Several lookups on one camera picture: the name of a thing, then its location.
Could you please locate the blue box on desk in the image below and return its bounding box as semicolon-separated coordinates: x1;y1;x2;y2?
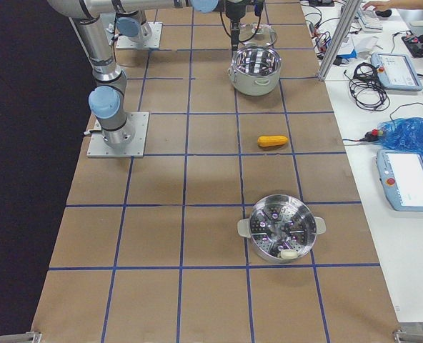
337;45;357;59

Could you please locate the aluminium frame post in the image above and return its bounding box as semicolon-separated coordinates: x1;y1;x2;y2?
317;0;360;81

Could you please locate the black coiled cable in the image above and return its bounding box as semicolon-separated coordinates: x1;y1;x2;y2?
343;61;390;111

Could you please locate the yellow corn cob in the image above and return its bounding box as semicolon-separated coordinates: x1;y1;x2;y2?
257;135;289;148

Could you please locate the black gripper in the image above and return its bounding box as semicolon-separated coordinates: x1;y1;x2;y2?
224;0;265;51

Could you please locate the person hand at desk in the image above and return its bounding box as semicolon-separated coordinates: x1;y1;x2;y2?
362;1;394;11

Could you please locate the teach pendant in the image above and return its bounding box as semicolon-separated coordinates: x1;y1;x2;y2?
370;52;423;91
376;149;423;212

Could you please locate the teach pendant near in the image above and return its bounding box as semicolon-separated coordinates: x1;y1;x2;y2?
376;149;423;212

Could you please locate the red emergency stop button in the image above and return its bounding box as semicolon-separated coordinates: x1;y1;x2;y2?
361;129;384;143

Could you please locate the blue plastic bag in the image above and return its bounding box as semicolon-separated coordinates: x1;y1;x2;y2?
377;117;423;156

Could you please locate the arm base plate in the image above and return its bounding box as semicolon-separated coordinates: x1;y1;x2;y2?
86;112;149;158
116;19;163;50

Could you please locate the teach pendant far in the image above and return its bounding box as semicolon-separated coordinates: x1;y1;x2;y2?
370;52;423;91

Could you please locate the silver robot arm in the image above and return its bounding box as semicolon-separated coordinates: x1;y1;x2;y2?
49;0;224;148
114;1;264;52

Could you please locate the steel steamer basket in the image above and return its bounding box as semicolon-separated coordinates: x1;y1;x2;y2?
237;194;327;264

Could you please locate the glass pot lid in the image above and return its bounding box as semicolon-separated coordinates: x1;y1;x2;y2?
239;23;277;46

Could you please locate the pale green electric pot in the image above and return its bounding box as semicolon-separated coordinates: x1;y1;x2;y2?
228;46;282;96

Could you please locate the white paper box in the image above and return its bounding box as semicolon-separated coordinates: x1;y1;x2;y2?
352;35;383;60

